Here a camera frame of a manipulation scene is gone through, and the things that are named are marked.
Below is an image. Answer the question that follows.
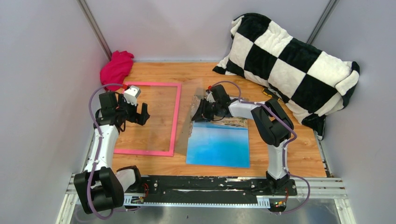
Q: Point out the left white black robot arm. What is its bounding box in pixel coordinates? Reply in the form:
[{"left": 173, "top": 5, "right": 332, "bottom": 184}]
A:
[{"left": 73, "top": 89, "right": 150, "bottom": 219}]

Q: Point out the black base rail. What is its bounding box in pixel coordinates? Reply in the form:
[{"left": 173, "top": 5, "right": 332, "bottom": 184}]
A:
[{"left": 124, "top": 175, "right": 297, "bottom": 208}]

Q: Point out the black white checkered pillow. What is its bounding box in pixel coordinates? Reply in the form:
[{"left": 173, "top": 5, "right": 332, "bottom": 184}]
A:
[{"left": 213, "top": 13, "right": 360, "bottom": 139}]

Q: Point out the left aluminium corner post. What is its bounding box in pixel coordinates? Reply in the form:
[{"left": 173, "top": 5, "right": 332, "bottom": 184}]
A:
[{"left": 77, "top": 0, "right": 112, "bottom": 61}]

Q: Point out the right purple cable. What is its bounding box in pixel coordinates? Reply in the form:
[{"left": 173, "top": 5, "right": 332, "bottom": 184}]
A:
[{"left": 205, "top": 81, "right": 311, "bottom": 216}]

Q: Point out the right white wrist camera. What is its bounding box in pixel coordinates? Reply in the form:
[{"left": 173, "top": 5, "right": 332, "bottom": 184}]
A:
[{"left": 205, "top": 90, "right": 216, "bottom": 103}]

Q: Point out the yellow black screwdriver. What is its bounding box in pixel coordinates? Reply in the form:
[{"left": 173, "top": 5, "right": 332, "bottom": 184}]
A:
[{"left": 262, "top": 88, "right": 283, "bottom": 102}]

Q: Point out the brown frame backing board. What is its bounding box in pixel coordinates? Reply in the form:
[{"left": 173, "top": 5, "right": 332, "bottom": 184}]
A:
[{"left": 175, "top": 87, "right": 205, "bottom": 156}]

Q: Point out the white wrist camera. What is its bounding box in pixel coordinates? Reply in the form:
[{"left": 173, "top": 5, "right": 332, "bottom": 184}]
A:
[
  {"left": 123, "top": 85, "right": 141, "bottom": 106},
  {"left": 205, "top": 90, "right": 216, "bottom": 103}
]

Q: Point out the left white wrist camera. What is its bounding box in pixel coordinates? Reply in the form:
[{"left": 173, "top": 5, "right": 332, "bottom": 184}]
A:
[{"left": 123, "top": 85, "right": 141, "bottom": 106}]

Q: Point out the purple cable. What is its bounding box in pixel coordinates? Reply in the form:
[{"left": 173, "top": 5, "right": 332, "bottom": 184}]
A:
[
  {"left": 86, "top": 83, "right": 129, "bottom": 220},
  {"left": 205, "top": 81, "right": 311, "bottom": 216}
]

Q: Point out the clear acrylic glazing sheet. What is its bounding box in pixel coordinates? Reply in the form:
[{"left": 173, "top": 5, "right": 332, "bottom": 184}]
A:
[{"left": 116, "top": 78, "right": 204, "bottom": 151}]

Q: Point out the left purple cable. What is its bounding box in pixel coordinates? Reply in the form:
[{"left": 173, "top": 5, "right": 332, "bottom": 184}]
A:
[{"left": 86, "top": 83, "right": 129, "bottom": 220}]

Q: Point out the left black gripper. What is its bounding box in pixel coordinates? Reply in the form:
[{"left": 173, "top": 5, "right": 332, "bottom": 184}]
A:
[{"left": 115, "top": 95, "right": 149, "bottom": 126}]

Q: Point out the aluminium corner post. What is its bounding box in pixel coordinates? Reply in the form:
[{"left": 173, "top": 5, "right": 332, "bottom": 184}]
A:
[
  {"left": 77, "top": 0, "right": 112, "bottom": 61},
  {"left": 306, "top": 0, "right": 339, "bottom": 44}
]

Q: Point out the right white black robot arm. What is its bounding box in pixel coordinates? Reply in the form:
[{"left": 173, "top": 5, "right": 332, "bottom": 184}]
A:
[{"left": 191, "top": 84, "right": 297, "bottom": 196}]

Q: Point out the magenta cloth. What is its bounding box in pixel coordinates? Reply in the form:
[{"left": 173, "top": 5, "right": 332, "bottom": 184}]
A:
[{"left": 99, "top": 50, "right": 134, "bottom": 85}]

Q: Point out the beach landscape photo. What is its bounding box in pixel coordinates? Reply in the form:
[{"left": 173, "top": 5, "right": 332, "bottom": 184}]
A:
[{"left": 186, "top": 117, "right": 250, "bottom": 168}]

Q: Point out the right aluminium corner post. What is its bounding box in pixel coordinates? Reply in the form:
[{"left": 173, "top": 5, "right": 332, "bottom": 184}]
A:
[{"left": 306, "top": 0, "right": 339, "bottom": 44}]

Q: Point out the pink picture frame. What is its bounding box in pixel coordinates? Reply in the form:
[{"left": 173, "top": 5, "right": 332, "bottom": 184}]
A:
[{"left": 114, "top": 81, "right": 182, "bottom": 156}]

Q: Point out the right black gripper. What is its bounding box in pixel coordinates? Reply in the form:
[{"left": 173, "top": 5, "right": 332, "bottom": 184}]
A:
[{"left": 191, "top": 98, "right": 221, "bottom": 123}]

